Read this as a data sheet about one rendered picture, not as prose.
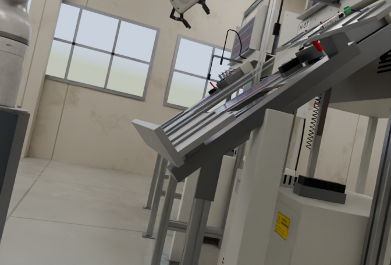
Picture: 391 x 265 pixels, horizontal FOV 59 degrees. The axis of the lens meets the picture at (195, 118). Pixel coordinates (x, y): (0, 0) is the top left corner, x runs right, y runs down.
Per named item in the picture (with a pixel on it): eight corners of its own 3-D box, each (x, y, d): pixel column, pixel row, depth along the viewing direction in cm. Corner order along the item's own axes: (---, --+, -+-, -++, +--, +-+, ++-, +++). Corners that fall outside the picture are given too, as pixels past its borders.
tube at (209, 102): (347, 13, 77) (345, 8, 77) (351, 11, 75) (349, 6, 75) (157, 140, 66) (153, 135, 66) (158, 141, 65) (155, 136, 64)
